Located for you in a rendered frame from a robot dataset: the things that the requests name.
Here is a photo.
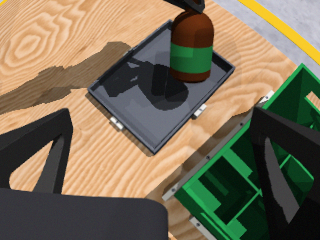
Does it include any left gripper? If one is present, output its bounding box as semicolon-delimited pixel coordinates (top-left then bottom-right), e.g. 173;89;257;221
163;0;205;14

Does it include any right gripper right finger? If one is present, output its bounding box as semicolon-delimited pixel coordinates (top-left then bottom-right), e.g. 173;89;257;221
249;107;320;240

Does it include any grey rectangular tray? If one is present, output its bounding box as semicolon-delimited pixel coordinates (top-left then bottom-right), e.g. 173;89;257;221
89;19;236;154

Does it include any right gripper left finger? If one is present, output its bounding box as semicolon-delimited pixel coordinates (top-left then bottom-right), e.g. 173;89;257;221
0;108;73;194

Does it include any dark green crate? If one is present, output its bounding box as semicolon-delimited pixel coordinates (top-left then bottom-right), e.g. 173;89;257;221
176;63;320;240

